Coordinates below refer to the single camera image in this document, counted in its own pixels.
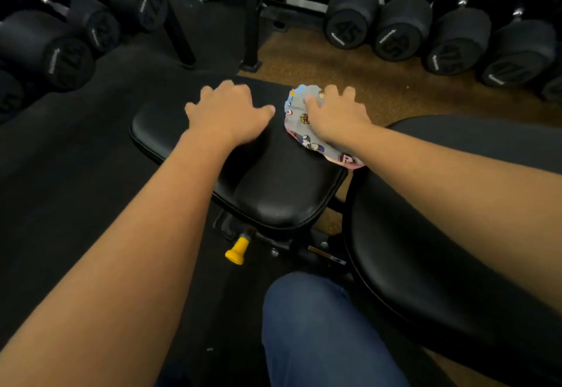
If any black metal equipment stand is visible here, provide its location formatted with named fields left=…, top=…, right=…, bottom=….
left=239, top=0, right=336, bottom=72

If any person's left hand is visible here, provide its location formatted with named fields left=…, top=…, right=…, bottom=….
left=184, top=80, right=276, bottom=147

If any yellow adjustment knob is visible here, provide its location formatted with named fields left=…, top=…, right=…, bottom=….
left=225, top=237, right=250, bottom=266

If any person's right hand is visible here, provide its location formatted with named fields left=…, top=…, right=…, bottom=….
left=304, top=85, right=374, bottom=148

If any person's blue jeans leg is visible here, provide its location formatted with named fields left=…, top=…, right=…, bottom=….
left=262, top=272, right=410, bottom=387

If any black dumbbell rack leg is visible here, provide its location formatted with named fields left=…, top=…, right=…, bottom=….
left=140, top=0, right=197, bottom=69

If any patterned cleaning cloth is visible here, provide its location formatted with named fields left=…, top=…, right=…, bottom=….
left=284, top=85, right=365, bottom=169

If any black bench back pad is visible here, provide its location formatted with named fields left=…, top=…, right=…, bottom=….
left=342, top=115, right=562, bottom=387

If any black bench frame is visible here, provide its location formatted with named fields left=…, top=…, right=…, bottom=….
left=213, top=197, right=352, bottom=278

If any person's left forearm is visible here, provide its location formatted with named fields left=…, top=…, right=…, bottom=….
left=0, top=130, right=240, bottom=387

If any black bench seat pad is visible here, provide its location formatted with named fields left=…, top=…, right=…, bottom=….
left=130, top=76, right=349, bottom=232

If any person's right forearm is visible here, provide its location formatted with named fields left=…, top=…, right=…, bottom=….
left=349, top=123, right=562, bottom=313

